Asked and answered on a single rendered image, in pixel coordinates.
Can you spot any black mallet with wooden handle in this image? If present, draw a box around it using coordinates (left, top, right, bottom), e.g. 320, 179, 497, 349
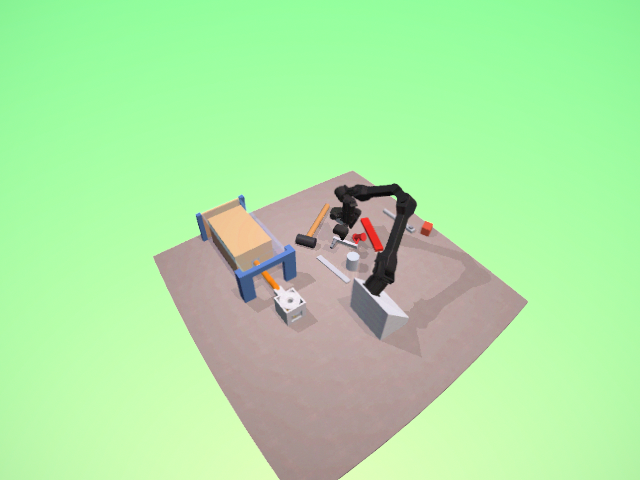
295, 203, 330, 248

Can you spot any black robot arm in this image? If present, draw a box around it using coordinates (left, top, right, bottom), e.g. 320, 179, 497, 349
329, 183, 418, 297

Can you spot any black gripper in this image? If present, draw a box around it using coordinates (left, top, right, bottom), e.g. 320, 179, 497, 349
333, 208, 362, 241

